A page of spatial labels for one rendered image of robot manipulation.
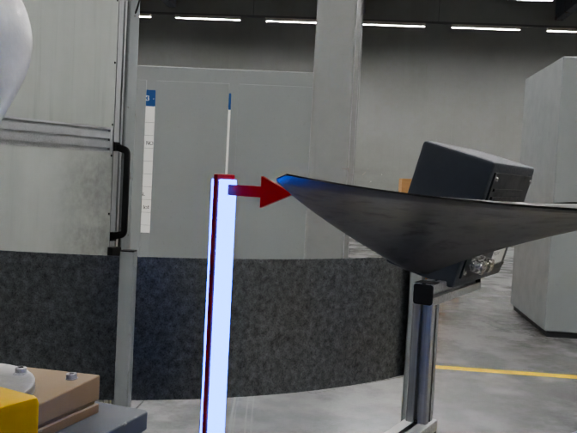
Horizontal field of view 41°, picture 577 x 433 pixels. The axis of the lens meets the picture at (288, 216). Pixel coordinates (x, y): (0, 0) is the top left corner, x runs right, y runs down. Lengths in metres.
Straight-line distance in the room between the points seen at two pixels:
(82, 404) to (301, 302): 1.53
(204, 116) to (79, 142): 4.08
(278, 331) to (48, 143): 0.89
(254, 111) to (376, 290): 4.16
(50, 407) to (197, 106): 5.86
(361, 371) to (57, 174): 1.12
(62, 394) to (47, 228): 1.67
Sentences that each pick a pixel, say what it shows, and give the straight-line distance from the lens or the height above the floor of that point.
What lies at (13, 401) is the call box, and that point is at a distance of 0.43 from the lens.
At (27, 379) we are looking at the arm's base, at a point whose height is 0.98.
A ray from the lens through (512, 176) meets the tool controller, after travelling 1.22.
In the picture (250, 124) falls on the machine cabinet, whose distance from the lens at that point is 6.50.
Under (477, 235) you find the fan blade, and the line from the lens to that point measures 0.58.
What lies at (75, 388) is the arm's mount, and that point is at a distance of 0.84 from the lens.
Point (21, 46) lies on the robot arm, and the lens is 0.83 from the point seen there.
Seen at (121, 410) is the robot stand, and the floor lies 0.93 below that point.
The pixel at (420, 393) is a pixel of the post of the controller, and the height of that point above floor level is 0.90.
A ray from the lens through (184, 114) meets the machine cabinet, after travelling 6.61.
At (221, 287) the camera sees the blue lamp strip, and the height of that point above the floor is 1.10.
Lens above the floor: 1.19
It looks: 3 degrees down
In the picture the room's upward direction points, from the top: 3 degrees clockwise
